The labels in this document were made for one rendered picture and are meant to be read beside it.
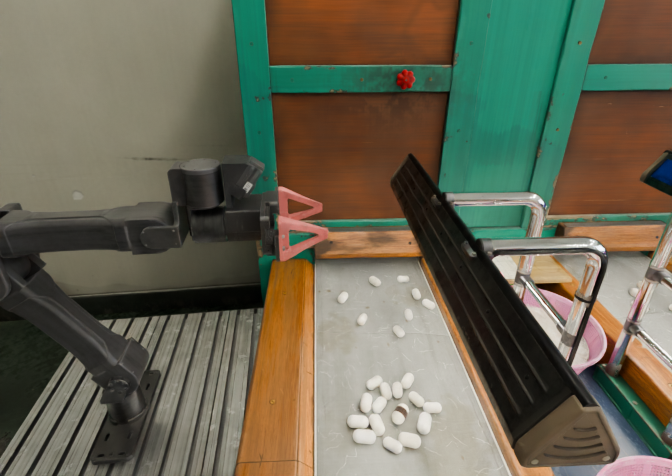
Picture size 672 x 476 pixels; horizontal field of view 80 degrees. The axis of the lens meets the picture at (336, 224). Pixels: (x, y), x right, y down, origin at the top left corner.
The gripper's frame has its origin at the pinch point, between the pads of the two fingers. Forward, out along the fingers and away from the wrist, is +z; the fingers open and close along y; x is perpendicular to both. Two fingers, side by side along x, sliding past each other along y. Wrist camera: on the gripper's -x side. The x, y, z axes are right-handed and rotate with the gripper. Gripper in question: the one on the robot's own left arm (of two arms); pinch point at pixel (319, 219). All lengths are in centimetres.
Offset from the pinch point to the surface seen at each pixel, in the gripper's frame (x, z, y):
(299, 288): 30.8, -3.2, 24.2
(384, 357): 33.1, 13.3, 1.5
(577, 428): -1.7, 15.8, -40.5
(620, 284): 32, 81, 19
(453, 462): 33.0, 19.1, -21.4
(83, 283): 90, -109, 121
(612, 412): 39, 56, -12
